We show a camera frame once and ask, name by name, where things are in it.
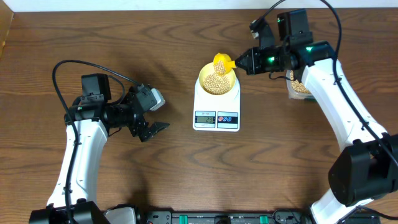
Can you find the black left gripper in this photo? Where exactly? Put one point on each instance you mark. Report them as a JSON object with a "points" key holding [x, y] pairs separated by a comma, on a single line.
{"points": [[138, 112]]}

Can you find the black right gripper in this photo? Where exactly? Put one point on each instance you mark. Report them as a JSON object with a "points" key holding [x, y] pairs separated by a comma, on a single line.
{"points": [[254, 68]]}

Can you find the yellow plastic measuring scoop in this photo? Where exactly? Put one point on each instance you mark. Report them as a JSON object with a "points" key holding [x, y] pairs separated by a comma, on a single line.
{"points": [[223, 64]]}

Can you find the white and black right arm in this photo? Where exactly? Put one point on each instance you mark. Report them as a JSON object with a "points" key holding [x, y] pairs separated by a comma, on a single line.
{"points": [[366, 168]]}

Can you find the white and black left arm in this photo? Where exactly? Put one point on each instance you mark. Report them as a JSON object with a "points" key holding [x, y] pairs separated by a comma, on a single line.
{"points": [[88, 122]]}

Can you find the pale yellow bowl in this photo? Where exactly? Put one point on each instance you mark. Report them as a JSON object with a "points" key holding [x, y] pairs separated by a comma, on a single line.
{"points": [[216, 84]]}

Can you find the white digital kitchen scale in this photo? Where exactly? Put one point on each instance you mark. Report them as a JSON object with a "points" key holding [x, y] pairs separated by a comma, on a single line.
{"points": [[217, 112]]}

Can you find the clear container of soybeans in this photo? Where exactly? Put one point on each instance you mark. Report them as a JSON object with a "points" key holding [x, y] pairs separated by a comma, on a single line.
{"points": [[296, 90]]}

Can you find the brown cardboard panel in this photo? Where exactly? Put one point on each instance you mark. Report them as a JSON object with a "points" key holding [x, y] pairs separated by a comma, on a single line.
{"points": [[6, 17]]}

